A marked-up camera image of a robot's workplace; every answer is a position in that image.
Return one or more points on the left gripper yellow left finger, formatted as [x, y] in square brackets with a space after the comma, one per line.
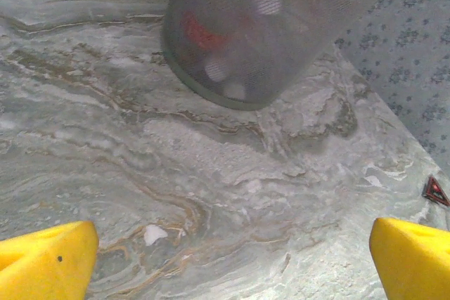
[42, 265]

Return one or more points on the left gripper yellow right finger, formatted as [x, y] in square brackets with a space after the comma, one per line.
[415, 265]

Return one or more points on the red label bottle orange cap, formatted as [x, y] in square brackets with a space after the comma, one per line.
[200, 34]

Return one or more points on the red black triangle sticker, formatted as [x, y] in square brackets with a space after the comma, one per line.
[436, 192]

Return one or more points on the small white scrap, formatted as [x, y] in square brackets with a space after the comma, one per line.
[154, 234]

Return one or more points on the clear plastic bucket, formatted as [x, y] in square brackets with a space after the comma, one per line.
[281, 50]

